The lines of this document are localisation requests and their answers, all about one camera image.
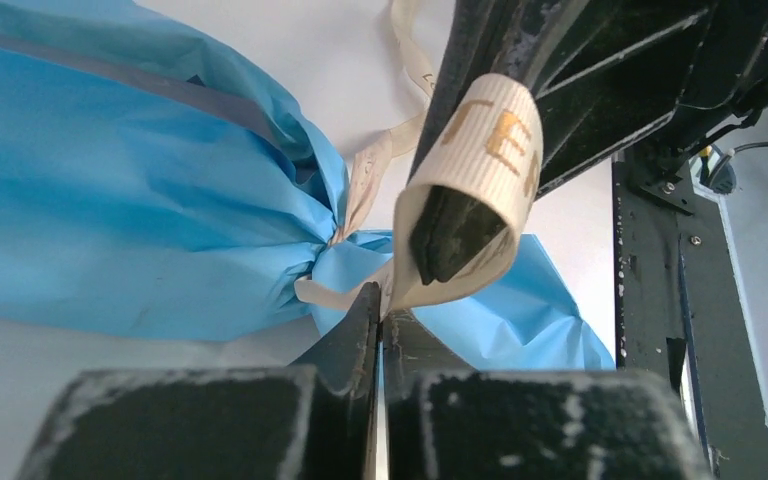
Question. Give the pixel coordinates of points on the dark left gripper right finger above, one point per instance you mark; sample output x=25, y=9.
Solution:
x=448, y=421

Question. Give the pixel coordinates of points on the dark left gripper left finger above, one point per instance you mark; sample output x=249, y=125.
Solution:
x=312, y=419

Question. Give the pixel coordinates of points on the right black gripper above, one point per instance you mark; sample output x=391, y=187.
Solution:
x=606, y=75

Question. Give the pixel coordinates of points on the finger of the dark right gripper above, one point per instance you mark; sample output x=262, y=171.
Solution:
x=452, y=229

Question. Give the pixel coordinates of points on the cream lace ribbon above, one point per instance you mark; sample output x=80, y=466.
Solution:
x=491, y=151

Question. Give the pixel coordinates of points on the blue wrapping paper sheet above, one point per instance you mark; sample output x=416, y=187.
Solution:
x=156, y=183

